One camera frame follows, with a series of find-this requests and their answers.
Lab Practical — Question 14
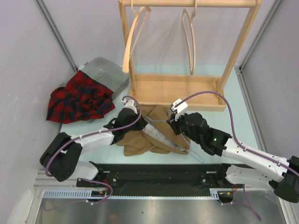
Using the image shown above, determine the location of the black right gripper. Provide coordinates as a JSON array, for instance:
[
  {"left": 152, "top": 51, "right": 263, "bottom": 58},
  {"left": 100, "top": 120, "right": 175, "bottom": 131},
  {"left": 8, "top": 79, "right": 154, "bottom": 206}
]
[{"left": 167, "top": 110, "right": 201, "bottom": 144}]

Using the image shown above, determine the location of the brown skirt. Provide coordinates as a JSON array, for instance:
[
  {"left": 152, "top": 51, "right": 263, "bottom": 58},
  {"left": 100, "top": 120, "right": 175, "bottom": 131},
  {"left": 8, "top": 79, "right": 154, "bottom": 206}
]
[{"left": 117, "top": 105, "right": 191, "bottom": 156}]

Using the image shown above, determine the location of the light blue wire hanger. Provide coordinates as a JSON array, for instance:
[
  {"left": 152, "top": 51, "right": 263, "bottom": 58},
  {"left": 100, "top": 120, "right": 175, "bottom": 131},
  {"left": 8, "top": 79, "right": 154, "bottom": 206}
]
[{"left": 144, "top": 116, "right": 205, "bottom": 164}]

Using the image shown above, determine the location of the red plaid cloth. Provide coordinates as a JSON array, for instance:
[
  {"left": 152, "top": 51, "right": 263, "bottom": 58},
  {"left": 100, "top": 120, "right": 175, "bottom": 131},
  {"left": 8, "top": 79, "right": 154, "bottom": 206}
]
[{"left": 46, "top": 70, "right": 115, "bottom": 124}]

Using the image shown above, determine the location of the wooden hanger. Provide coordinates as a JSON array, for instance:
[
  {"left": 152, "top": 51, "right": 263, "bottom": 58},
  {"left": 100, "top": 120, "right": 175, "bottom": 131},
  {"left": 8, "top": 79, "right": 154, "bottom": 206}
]
[
  {"left": 122, "top": 0, "right": 151, "bottom": 73},
  {"left": 181, "top": 0, "right": 198, "bottom": 76}
]

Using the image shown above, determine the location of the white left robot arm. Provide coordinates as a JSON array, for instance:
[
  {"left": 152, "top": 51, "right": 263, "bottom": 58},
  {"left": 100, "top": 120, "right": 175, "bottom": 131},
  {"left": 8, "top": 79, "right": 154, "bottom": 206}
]
[{"left": 40, "top": 108, "right": 177, "bottom": 187}]

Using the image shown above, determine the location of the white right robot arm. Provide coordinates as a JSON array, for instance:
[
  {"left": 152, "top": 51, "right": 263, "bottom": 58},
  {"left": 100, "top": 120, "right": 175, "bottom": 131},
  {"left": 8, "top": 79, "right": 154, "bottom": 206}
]
[{"left": 167, "top": 112, "right": 299, "bottom": 203}]

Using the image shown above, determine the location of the wooden clothes rack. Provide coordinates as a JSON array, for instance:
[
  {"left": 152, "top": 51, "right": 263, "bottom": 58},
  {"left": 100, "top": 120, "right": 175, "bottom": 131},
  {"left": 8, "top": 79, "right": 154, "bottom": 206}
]
[{"left": 118, "top": 0, "right": 262, "bottom": 112}]

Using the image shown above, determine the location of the grey plastic bin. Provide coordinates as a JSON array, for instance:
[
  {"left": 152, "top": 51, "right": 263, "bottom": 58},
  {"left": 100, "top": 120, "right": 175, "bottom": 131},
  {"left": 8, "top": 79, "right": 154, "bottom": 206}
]
[{"left": 81, "top": 57, "right": 129, "bottom": 98}]

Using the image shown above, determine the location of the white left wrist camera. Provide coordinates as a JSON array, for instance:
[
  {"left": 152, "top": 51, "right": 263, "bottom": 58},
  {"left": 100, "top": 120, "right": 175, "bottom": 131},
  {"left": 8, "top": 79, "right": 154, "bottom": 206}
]
[{"left": 122, "top": 99, "right": 137, "bottom": 114}]

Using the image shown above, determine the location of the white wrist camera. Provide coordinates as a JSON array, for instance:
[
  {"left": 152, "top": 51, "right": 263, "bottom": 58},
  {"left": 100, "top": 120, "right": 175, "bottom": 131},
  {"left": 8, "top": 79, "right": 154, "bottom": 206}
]
[
  {"left": 122, "top": 99, "right": 137, "bottom": 114},
  {"left": 170, "top": 98, "right": 188, "bottom": 121}
]

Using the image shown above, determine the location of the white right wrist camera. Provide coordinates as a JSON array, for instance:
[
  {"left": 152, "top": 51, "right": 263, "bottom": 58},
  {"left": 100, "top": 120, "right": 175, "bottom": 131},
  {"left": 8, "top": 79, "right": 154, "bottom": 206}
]
[{"left": 170, "top": 98, "right": 188, "bottom": 121}]

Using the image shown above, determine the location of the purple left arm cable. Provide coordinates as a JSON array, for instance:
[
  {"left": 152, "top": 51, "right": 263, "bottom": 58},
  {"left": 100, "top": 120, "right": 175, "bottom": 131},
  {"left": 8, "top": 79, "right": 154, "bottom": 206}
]
[{"left": 44, "top": 95, "right": 142, "bottom": 177}]

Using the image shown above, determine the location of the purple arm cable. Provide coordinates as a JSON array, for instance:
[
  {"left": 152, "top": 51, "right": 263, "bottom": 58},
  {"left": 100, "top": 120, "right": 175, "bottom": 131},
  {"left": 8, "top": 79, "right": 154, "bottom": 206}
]
[
  {"left": 44, "top": 95, "right": 142, "bottom": 177},
  {"left": 175, "top": 91, "right": 299, "bottom": 178}
]

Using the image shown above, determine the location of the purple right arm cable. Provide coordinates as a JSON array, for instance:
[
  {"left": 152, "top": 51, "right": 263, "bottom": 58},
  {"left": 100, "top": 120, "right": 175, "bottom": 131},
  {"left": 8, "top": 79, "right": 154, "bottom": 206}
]
[{"left": 175, "top": 91, "right": 299, "bottom": 178}]

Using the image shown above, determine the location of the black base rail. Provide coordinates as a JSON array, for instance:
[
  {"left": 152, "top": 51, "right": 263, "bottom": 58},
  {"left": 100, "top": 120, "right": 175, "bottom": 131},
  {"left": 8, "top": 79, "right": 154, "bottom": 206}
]
[{"left": 77, "top": 163, "right": 255, "bottom": 198}]

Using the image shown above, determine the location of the grey aluminium frame post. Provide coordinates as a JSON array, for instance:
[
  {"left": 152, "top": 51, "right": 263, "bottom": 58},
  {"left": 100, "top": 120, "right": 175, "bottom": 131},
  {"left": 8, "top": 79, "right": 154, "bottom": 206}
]
[{"left": 234, "top": 0, "right": 282, "bottom": 152}]

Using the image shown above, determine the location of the white slotted cable duct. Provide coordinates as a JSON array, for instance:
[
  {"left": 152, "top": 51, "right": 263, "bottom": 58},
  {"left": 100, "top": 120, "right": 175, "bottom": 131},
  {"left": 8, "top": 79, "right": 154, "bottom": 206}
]
[{"left": 43, "top": 189, "right": 219, "bottom": 200}]

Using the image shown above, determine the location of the left aluminium frame post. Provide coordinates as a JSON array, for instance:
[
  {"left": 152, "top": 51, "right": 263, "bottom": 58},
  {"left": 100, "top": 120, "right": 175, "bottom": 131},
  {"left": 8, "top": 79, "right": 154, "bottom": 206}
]
[{"left": 34, "top": 0, "right": 78, "bottom": 72}]

